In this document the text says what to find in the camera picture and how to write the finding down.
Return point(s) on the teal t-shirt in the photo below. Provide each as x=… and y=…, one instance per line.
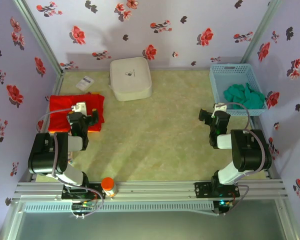
x=245, y=96

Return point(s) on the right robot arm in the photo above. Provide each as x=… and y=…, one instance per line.
x=250, y=150

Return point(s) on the orange folded t-shirt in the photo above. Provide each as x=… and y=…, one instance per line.
x=93, y=129

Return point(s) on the red folded t-shirt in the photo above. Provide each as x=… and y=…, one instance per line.
x=62, y=105

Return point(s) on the small printed label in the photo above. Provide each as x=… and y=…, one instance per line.
x=70, y=157

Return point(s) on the small white packet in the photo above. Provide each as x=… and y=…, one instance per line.
x=84, y=83

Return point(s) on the light blue plastic basket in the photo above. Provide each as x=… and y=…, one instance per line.
x=227, y=75

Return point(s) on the white zip case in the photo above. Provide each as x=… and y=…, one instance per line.
x=130, y=78

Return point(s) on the orange-lidded white bottle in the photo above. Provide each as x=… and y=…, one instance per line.
x=109, y=186

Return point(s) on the green circuit board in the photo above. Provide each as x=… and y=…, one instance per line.
x=83, y=206

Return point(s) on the grey metal panel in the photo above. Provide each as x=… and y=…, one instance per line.
x=152, y=227

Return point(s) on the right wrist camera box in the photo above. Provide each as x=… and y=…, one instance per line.
x=220, y=107

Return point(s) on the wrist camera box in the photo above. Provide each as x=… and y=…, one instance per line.
x=220, y=107
x=79, y=107

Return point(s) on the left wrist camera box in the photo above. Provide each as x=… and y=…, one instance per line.
x=79, y=107

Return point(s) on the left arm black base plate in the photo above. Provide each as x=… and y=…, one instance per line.
x=97, y=191

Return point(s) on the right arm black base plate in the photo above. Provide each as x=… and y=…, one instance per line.
x=202, y=190

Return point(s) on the aluminium frame cross rail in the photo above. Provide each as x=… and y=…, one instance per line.
x=152, y=190

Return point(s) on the aluminium corner post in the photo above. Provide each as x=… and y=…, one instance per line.
x=260, y=30
x=38, y=37

